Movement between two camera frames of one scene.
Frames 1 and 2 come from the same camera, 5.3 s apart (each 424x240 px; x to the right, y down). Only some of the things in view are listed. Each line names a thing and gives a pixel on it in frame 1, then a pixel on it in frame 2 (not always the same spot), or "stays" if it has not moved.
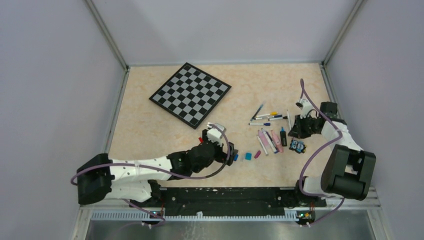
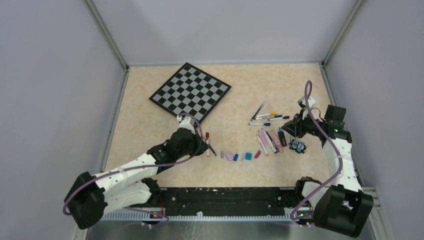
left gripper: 222,156 -> 201,146
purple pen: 272,141 stays
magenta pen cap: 257,155 stays
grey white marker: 262,145 stays
